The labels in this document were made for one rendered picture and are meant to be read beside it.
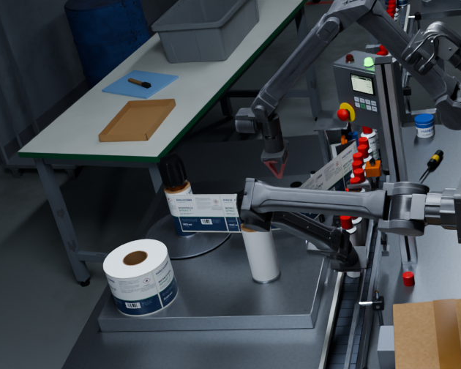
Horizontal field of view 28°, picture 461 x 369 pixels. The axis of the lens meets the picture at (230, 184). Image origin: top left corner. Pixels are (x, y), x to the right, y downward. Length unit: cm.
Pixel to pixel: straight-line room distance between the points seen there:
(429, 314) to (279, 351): 58
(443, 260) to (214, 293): 71
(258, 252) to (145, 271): 34
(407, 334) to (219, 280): 88
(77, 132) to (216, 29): 88
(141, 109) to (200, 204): 144
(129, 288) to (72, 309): 180
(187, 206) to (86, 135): 133
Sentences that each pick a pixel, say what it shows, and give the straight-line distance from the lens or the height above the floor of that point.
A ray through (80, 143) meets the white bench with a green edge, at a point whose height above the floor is 80.
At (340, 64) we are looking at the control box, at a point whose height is 147.
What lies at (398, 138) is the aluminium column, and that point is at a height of 127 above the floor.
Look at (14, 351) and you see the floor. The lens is 443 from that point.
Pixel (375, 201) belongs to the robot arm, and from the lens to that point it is 199.
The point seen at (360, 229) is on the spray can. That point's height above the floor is 101.
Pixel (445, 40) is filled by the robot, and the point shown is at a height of 173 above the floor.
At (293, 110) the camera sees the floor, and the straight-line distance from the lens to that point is 588.
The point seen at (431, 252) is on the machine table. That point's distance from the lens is 291.
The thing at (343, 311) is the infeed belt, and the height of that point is 88.
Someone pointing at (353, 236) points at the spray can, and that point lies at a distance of 267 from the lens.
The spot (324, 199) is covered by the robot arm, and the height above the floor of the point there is 146.
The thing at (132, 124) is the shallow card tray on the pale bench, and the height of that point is 80.
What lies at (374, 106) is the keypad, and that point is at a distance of 261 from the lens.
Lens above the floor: 250
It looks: 29 degrees down
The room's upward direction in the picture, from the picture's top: 14 degrees counter-clockwise
